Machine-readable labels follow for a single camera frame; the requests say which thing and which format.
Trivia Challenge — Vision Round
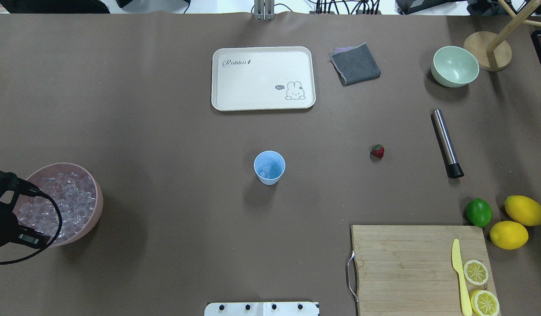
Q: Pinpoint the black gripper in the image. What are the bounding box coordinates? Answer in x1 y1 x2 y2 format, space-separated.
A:
0 171 51 249

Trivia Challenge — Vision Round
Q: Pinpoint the clear ice cube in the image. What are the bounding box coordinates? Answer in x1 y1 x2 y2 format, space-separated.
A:
258 169 272 180

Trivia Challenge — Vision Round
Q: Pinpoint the red strawberry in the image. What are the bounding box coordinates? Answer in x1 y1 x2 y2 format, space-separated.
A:
370 144 385 159

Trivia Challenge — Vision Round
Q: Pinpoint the clear ice cubes pile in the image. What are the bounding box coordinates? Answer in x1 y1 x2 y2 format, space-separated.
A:
16 171 98 243

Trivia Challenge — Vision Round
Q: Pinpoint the light blue cup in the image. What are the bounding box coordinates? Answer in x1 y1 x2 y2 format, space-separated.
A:
254 151 286 186

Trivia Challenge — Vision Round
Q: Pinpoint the pink bowl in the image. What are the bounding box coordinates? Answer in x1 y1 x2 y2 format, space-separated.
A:
12 162 104 247

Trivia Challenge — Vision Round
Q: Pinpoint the cream rabbit serving tray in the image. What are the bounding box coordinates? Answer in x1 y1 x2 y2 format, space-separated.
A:
211 46 316 111

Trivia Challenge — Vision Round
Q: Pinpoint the grey folded cloth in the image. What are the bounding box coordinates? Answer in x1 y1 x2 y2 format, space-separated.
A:
329 43 381 86

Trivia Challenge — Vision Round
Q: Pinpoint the bamboo cutting board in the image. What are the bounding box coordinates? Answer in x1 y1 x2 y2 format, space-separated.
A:
350 225 497 316

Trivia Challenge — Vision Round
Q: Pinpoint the yellow plastic knife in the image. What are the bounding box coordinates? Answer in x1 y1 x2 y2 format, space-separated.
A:
451 239 473 316

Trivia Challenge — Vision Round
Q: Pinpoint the steel muddler black tip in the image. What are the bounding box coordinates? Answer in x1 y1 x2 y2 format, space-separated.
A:
431 109 465 179

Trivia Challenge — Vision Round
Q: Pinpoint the lemon half upper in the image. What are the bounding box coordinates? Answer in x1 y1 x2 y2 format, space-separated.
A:
463 259 489 286

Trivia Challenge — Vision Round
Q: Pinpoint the lemon half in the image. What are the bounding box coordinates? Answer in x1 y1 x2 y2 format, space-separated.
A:
470 290 501 316
463 259 489 286

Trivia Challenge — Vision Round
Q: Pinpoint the green lime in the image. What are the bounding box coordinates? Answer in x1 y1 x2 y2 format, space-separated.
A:
465 198 493 228

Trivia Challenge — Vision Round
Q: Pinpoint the mint green bowl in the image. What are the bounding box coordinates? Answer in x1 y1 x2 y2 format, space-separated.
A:
431 46 480 88

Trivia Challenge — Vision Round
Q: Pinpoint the lemon half lower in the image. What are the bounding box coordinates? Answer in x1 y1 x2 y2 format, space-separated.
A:
470 290 501 316

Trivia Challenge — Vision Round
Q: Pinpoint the yellow lemon lower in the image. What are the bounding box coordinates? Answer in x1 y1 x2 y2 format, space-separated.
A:
489 221 529 250

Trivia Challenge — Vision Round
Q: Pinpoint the yellow lemon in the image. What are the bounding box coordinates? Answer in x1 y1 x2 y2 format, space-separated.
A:
489 221 529 250
504 195 541 226

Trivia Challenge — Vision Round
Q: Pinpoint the wooden mug tree stand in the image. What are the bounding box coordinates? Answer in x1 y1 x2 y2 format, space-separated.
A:
464 0 541 72

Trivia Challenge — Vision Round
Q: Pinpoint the yellow lemon upper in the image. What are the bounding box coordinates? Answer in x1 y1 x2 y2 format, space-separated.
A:
504 195 541 226

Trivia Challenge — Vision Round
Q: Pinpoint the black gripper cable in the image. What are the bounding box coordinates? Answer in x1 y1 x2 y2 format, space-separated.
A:
0 178 63 266

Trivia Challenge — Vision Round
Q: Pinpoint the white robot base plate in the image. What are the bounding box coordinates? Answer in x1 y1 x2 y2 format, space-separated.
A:
204 301 320 316

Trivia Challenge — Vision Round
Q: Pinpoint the aluminium camera post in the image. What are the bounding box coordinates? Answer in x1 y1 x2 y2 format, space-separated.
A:
252 0 276 21

